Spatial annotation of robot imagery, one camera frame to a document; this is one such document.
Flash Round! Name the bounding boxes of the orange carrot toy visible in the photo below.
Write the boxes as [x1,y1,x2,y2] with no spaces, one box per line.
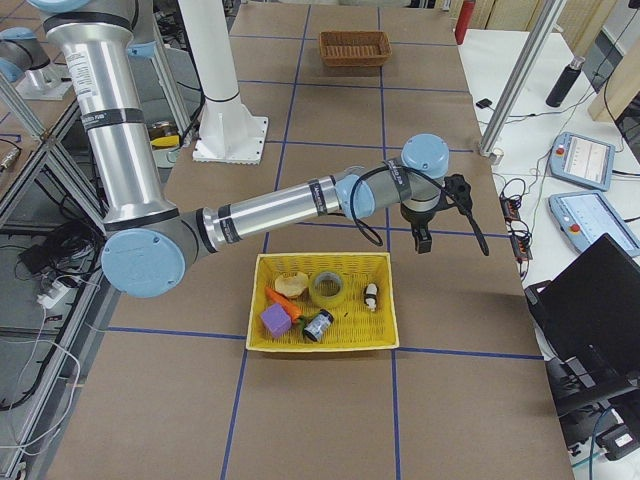
[265,287,303,323]

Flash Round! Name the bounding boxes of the yellow tape roll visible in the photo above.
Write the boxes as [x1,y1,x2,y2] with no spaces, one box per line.
[309,271,347,309]

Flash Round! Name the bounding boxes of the red bottle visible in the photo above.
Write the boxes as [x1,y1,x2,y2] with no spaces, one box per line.
[454,0,476,45]

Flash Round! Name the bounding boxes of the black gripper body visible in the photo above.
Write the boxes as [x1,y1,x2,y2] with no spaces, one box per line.
[400,197,439,235]

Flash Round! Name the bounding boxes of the teach pendant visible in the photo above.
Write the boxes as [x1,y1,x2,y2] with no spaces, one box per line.
[549,132,615,191]
[548,190,639,257]

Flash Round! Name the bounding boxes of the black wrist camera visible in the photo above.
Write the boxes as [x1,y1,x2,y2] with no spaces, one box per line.
[444,174,473,215]

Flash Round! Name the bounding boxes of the white pedestal column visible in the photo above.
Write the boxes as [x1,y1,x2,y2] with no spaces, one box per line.
[179,0,269,164]

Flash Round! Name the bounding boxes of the black water bottle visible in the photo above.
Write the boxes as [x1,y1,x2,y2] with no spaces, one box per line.
[545,56,585,108]

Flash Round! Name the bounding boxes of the near teach pendant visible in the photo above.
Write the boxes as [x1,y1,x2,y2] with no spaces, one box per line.
[548,190,639,257]

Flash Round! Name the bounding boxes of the far teach pendant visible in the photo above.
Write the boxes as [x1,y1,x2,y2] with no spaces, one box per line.
[549,132,615,191]

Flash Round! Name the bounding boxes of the black monitor stand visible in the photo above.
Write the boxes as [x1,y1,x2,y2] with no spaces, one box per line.
[545,346,639,417]

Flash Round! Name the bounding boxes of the aluminium frame post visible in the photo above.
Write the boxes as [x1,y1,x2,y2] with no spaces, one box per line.
[478,0,566,166]

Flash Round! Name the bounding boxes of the black laptop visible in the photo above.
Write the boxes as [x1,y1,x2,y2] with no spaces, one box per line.
[525,234,639,374]

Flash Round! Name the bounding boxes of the pot with yellow item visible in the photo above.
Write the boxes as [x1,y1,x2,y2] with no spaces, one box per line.
[148,121,180,168]

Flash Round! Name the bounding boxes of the yellow plastic basket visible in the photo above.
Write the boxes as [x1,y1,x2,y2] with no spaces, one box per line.
[246,252,399,354]

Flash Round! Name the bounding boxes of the white power strip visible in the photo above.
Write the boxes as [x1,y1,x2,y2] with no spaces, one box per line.
[36,280,70,310]

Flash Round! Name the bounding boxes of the purple cube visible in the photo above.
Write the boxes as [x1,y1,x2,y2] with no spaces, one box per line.
[260,303,292,339]

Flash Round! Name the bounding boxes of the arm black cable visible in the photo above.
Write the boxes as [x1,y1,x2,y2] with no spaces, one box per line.
[348,167,490,257]

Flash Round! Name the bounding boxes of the brown wicker basket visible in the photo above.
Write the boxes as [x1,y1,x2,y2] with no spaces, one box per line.
[318,31,392,67]

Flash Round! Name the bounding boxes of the panda figurine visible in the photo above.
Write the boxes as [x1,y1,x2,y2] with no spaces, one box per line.
[363,283,378,312]

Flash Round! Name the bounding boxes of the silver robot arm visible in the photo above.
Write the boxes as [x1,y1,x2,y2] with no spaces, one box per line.
[1,27,72,101]
[36,1,449,298]

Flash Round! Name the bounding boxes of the croissant toy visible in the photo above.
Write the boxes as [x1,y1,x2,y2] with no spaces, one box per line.
[274,272,309,299]

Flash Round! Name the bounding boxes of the black usb hub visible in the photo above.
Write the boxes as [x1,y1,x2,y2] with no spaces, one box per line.
[499,194,533,263]

